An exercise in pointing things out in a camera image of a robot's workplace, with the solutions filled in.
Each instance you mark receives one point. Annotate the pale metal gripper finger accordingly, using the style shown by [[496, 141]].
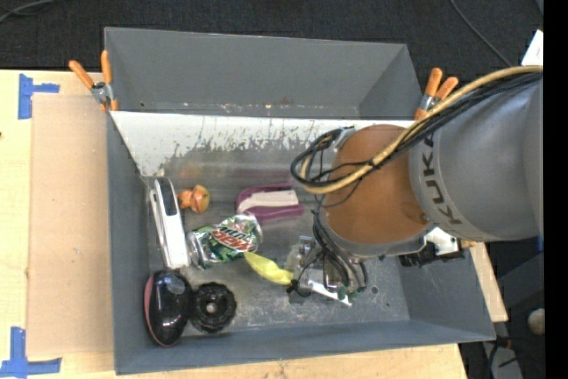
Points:
[[301, 292], [302, 250]]

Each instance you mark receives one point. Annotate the yellow crumpled wrapper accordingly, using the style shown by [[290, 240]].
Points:
[[268, 269]]

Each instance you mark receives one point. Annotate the purple and white stapler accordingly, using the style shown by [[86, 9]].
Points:
[[266, 202]]

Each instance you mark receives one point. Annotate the crushed green soda can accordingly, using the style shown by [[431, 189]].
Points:
[[222, 240]]

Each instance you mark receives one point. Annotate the black round knob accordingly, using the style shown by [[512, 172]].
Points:
[[214, 307]]

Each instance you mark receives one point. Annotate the orange toy figure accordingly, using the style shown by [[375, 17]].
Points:
[[197, 199]]

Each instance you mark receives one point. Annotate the white and black flat device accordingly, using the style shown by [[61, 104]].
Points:
[[171, 226]]

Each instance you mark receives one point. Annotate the black and red oval brush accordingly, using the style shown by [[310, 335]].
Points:
[[166, 308]]

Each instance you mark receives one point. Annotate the grey metal bin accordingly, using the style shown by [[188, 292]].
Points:
[[248, 75]]

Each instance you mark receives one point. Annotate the brown cardboard board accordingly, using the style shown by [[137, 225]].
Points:
[[66, 226]]

